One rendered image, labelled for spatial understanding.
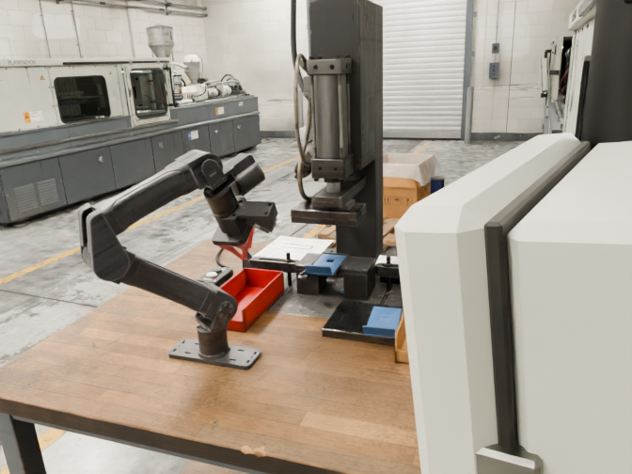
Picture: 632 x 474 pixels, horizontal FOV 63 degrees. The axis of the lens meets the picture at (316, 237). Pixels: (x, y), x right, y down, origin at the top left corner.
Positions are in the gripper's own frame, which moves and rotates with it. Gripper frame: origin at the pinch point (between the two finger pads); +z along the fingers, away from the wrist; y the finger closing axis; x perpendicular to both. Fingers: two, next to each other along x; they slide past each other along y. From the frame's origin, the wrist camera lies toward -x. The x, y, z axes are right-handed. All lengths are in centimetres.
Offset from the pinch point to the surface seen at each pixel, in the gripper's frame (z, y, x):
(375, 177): 17, 45, -21
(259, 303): 17.2, -2.5, 1.0
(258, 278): 25.8, 11.2, 8.4
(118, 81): 207, 432, 400
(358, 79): -15, 45, -20
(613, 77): -69, -45, -57
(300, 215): 8.8, 20.1, -5.9
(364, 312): 21.3, 0.3, -24.9
